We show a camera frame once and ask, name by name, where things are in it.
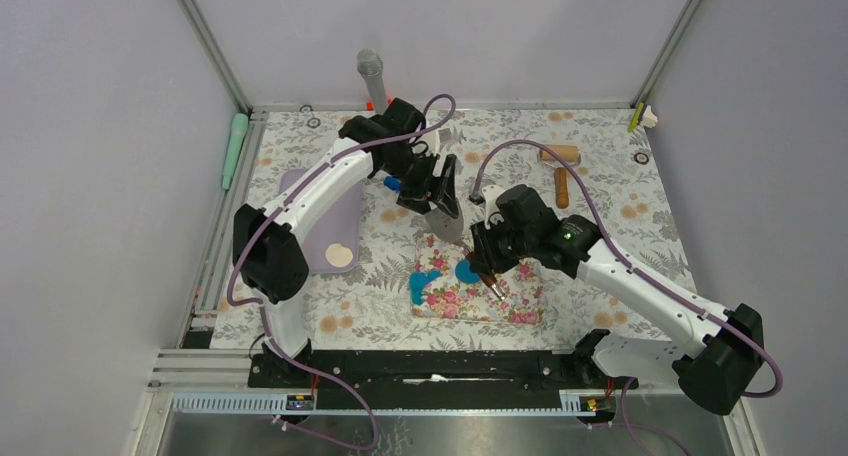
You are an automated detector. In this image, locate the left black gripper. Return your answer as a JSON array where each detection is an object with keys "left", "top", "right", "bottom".
[{"left": 381, "top": 149, "right": 458, "bottom": 219}]

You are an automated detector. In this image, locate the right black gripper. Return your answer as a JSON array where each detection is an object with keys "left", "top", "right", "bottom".
[{"left": 470, "top": 214, "right": 536, "bottom": 278}]

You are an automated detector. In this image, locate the metal scraper wooden handle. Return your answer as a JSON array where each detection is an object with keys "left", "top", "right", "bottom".
[{"left": 424, "top": 209, "right": 506, "bottom": 301}]

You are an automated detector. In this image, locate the floral cutting board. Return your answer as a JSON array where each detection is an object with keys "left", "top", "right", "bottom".
[{"left": 411, "top": 234, "right": 547, "bottom": 325}]

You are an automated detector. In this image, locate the purple tray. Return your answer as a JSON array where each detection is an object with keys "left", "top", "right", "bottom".
[{"left": 275, "top": 168, "right": 363, "bottom": 274}]

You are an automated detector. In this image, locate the blue dough scrap strip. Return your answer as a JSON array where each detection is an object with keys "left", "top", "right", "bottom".
[{"left": 408, "top": 271, "right": 442, "bottom": 305}]

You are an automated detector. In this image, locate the wooden rolling pin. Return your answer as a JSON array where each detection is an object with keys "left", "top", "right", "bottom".
[{"left": 538, "top": 144, "right": 581, "bottom": 209}]

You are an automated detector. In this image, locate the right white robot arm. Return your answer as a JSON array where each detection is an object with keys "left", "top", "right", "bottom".
[{"left": 470, "top": 185, "right": 766, "bottom": 415}]

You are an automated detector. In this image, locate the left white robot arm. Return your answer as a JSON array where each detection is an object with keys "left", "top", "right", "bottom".
[{"left": 226, "top": 98, "right": 464, "bottom": 387}]

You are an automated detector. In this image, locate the blue dough piece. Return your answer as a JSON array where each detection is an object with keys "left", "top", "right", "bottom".
[{"left": 383, "top": 177, "right": 401, "bottom": 192}]

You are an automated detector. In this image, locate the beige dough disc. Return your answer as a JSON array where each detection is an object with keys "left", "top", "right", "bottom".
[{"left": 325, "top": 243, "right": 354, "bottom": 269}]

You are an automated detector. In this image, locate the red clip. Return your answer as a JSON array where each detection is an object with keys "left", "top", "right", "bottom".
[{"left": 366, "top": 98, "right": 393, "bottom": 111}]

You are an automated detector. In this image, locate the floral tablecloth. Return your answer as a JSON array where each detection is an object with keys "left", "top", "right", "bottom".
[{"left": 211, "top": 108, "right": 717, "bottom": 352}]

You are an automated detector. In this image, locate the grey microphone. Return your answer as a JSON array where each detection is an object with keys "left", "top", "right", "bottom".
[{"left": 356, "top": 48, "right": 389, "bottom": 114}]

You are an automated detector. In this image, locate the green marker pen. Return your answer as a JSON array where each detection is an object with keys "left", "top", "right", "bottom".
[{"left": 221, "top": 113, "right": 249, "bottom": 191}]

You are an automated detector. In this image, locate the white clip in corner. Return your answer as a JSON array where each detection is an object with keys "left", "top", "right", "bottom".
[{"left": 640, "top": 104, "right": 659, "bottom": 128}]

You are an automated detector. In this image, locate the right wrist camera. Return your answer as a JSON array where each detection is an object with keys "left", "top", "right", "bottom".
[{"left": 481, "top": 185, "right": 505, "bottom": 229}]

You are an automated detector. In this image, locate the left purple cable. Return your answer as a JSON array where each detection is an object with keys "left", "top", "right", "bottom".
[{"left": 226, "top": 93, "right": 457, "bottom": 452}]

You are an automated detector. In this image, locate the purple cable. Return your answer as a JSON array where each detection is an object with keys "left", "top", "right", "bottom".
[
  {"left": 226, "top": 93, "right": 457, "bottom": 452},
  {"left": 468, "top": 139, "right": 784, "bottom": 456}
]

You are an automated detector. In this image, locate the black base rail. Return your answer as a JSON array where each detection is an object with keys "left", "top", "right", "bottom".
[{"left": 247, "top": 348, "right": 626, "bottom": 410}]

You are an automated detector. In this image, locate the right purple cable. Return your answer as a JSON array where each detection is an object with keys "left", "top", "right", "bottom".
[{"left": 468, "top": 139, "right": 784, "bottom": 456}]

